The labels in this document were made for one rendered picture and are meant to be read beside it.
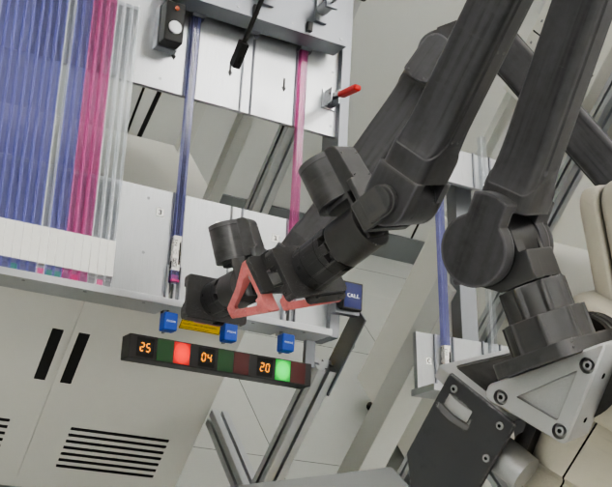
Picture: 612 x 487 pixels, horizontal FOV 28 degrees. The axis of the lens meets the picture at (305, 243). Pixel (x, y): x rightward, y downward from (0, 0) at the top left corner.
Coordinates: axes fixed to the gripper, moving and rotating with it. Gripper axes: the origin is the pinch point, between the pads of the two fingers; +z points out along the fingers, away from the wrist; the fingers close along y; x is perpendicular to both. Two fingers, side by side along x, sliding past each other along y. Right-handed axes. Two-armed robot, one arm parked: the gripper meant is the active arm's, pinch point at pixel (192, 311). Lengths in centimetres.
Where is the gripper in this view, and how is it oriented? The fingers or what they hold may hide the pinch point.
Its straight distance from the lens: 192.8
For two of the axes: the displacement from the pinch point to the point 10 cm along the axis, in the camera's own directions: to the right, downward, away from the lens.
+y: -8.7, -2.0, -4.5
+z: -4.9, 2.5, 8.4
